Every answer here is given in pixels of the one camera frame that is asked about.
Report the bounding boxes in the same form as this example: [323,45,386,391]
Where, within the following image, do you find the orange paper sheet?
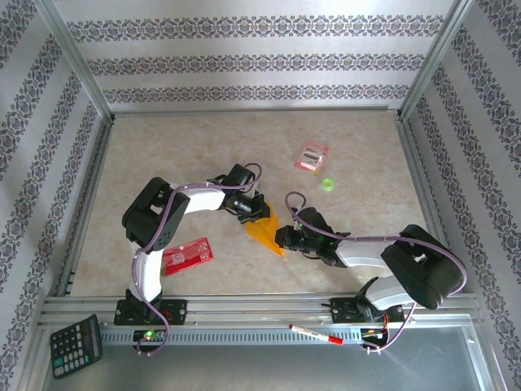
[246,201,288,260]

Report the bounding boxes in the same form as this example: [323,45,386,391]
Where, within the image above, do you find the battery blister pack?
[293,139,331,176]

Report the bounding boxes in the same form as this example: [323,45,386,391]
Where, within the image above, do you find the red cardboard box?
[160,237,215,279]

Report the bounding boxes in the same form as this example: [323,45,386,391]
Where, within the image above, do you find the red white marker pen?
[288,323,345,346]

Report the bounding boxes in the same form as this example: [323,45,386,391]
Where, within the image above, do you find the grey metal panel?
[24,325,501,391]

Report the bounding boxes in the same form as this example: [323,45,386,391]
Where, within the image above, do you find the circuit board with green light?
[133,328,169,344]

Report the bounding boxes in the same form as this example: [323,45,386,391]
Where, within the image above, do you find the black calculator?
[49,314,104,380]

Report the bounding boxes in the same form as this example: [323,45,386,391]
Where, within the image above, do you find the wide aluminium frame rail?
[38,293,484,327]

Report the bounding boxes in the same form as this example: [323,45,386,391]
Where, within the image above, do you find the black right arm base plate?
[330,297,406,326]

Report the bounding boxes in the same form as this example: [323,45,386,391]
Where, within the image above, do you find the grey slotted cable duct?
[99,328,367,347]

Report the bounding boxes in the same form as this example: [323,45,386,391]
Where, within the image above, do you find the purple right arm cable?
[284,191,468,355]

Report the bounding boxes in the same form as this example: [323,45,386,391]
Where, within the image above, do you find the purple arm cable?
[132,162,262,358]
[284,191,468,355]

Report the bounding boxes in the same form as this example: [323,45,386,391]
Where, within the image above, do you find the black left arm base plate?
[113,298,189,327]

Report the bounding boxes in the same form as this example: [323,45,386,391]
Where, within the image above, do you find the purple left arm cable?
[132,162,262,358]

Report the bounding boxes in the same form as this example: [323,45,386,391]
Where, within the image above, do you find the aluminium frame post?
[35,0,115,123]
[397,0,475,121]

